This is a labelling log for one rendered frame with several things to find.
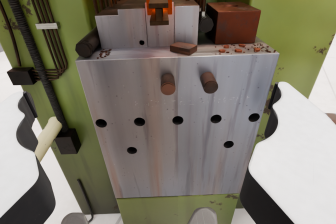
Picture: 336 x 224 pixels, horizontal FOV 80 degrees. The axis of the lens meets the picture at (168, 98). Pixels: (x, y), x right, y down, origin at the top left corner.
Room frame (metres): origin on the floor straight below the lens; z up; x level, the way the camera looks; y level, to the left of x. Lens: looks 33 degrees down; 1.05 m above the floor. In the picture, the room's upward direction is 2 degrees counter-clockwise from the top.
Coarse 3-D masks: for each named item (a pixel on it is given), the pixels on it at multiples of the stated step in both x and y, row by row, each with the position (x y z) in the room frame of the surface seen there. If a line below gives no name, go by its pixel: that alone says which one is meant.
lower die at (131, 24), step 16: (128, 0) 0.53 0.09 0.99; (144, 0) 0.52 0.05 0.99; (176, 0) 0.49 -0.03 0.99; (192, 0) 0.48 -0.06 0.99; (96, 16) 0.41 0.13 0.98; (112, 16) 0.41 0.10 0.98; (128, 16) 0.41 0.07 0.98; (144, 16) 0.41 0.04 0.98; (176, 16) 0.41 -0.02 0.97; (192, 16) 0.41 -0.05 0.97; (112, 32) 0.41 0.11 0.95; (128, 32) 0.41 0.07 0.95; (144, 32) 0.41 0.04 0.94; (160, 32) 0.41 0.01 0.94; (176, 32) 0.41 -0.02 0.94; (192, 32) 0.41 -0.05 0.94
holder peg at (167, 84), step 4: (164, 76) 0.34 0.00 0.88; (168, 76) 0.34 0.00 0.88; (172, 76) 0.34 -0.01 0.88; (160, 80) 0.34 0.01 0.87; (164, 80) 0.32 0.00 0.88; (168, 80) 0.32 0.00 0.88; (172, 80) 0.33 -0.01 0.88; (160, 84) 0.33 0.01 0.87; (164, 84) 0.31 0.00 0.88; (168, 84) 0.31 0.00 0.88; (172, 84) 0.31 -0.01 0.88; (160, 88) 0.31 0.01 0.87; (164, 88) 0.31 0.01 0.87; (168, 88) 0.31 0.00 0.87; (172, 88) 0.31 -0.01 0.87; (164, 92) 0.31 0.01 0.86; (168, 92) 0.31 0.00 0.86; (172, 92) 0.31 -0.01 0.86
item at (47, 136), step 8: (48, 120) 0.54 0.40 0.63; (56, 120) 0.53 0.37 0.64; (48, 128) 0.48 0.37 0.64; (56, 128) 0.50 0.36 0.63; (40, 136) 0.45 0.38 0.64; (48, 136) 0.45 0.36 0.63; (40, 144) 0.42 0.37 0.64; (48, 144) 0.43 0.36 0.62; (40, 152) 0.40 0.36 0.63; (40, 160) 0.38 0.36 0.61
